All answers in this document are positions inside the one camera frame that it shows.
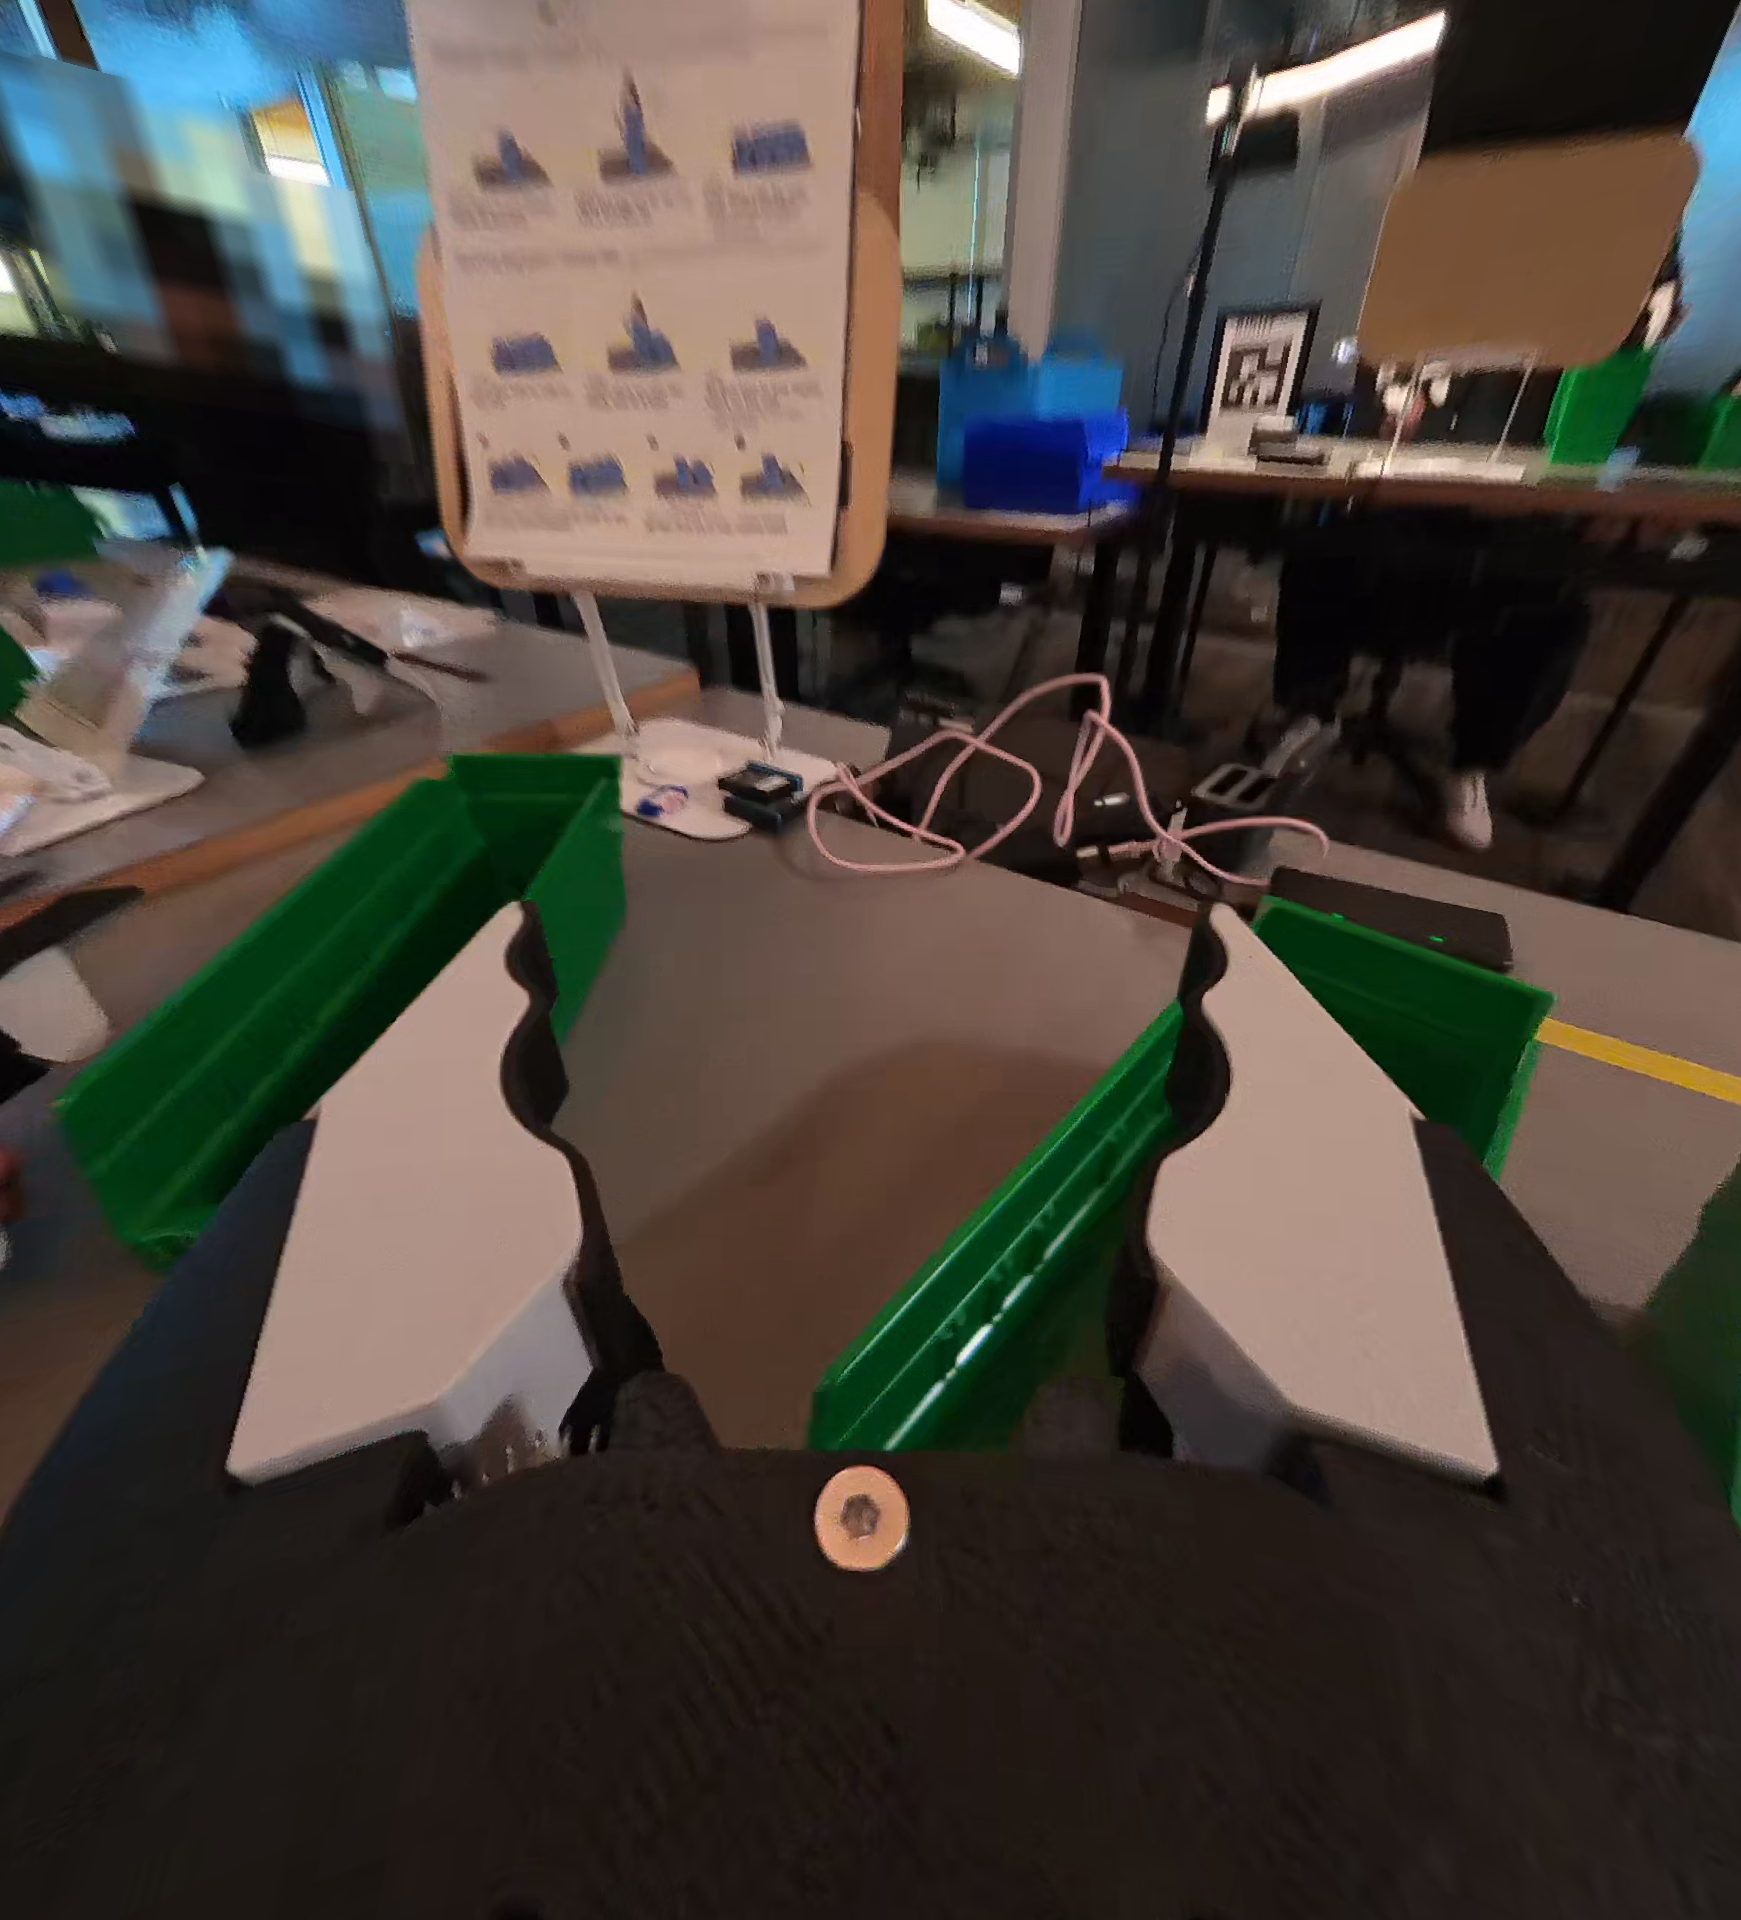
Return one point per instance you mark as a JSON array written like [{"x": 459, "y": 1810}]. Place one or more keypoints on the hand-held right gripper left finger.
[{"x": 405, "y": 1275}]

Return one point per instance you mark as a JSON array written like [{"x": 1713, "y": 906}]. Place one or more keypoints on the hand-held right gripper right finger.
[{"x": 1319, "y": 1275}]

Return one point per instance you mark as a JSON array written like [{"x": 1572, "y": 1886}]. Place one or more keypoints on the black charger box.
[{"x": 1395, "y": 919}]

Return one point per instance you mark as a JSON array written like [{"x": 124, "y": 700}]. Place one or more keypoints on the black clamp stand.
[{"x": 270, "y": 691}]

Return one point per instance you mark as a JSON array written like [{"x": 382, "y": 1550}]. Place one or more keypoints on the wood-edged side table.
[{"x": 360, "y": 704}]

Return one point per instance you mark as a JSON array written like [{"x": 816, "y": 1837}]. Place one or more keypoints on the small blue case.
[{"x": 661, "y": 807}]

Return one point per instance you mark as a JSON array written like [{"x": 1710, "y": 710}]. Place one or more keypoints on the black box with blue edge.
[{"x": 763, "y": 795}]

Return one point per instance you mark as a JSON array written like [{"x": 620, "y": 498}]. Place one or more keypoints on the black labelled box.
[{"x": 960, "y": 795}]

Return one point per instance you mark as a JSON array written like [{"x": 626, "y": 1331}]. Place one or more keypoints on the long wooden work table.
[{"x": 1004, "y": 524}]

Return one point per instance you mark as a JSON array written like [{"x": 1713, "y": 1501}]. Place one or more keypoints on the blue plastic tote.
[
  {"x": 1042, "y": 464},
  {"x": 1020, "y": 369}
]

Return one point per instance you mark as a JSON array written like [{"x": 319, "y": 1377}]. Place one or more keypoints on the wooden backing board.
[{"x": 877, "y": 375}]

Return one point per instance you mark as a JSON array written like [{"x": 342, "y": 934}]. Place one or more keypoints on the studio light on stand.
[{"x": 1319, "y": 68}]

